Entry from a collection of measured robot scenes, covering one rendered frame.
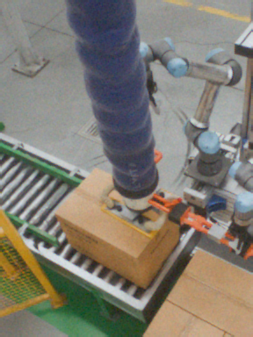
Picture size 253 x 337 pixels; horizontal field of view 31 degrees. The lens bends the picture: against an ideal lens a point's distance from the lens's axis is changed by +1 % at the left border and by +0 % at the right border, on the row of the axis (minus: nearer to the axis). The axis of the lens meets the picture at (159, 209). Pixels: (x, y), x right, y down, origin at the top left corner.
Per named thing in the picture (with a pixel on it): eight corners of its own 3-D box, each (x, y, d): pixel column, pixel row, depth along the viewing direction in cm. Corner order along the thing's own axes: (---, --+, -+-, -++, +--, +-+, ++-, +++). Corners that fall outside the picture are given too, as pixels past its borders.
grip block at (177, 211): (166, 218, 220) (165, 212, 215) (177, 205, 224) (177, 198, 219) (180, 226, 217) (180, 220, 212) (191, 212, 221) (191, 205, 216)
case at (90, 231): (71, 247, 295) (54, 212, 262) (107, 204, 313) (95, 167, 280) (146, 290, 272) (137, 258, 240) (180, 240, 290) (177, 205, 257)
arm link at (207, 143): (206, 166, 248) (206, 149, 237) (193, 151, 255) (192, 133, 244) (224, 157, 250) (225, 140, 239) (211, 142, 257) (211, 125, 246)
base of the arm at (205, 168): (204, 153, 266) (204, 141, 258) (227, 161, 261) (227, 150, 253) (191, 170, 260) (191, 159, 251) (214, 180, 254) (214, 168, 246)
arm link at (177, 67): (243, 95, 222) (167, 82, 191) (231, 83, 228) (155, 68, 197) (256, 75, 215) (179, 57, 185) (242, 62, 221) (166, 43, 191)
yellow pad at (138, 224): (100, 211, 239) (98, 205, 235) (112, 197, 243) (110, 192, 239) (151, 240, 226) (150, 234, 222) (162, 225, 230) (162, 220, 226)
